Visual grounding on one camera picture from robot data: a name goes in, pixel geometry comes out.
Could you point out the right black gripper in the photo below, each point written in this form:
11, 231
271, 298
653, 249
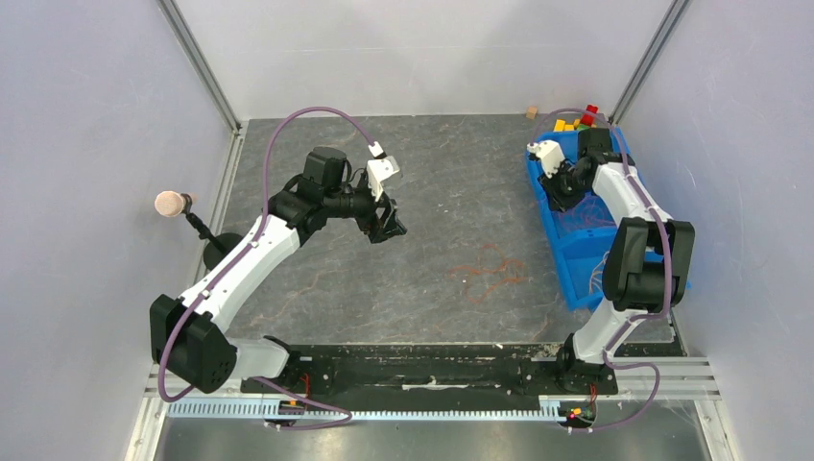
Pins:
559, 184

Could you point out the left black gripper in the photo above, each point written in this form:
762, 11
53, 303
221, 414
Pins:
388, 228

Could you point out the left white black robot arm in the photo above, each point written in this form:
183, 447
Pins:
188, 332

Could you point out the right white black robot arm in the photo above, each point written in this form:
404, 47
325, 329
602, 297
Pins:
645, 273

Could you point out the blue plastic bin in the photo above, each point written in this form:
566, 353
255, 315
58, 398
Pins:
580, 238

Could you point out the yellow toy block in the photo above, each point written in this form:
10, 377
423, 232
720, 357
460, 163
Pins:
562, 126

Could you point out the red toy block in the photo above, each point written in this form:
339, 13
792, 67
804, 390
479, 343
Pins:
589, 115

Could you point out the pink microphone on stand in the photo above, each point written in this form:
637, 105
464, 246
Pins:
170, 203

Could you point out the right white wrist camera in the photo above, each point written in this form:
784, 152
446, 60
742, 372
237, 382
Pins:
548, 154

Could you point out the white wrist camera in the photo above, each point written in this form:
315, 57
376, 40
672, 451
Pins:
548, 154
382, 171

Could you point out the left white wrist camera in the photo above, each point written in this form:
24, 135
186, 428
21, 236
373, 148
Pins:
382, 171

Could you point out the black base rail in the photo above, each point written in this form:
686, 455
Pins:
438, 377

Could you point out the right aluminium corner post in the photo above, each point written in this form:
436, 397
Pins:
665, 29

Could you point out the aluminium corner post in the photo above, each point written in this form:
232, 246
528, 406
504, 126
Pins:
665, 29
195, 55

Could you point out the white toothed cable duct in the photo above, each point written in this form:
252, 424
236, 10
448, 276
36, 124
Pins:
276, 409

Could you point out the left aluminium corner post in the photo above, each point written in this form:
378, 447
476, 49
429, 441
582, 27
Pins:
195, 55

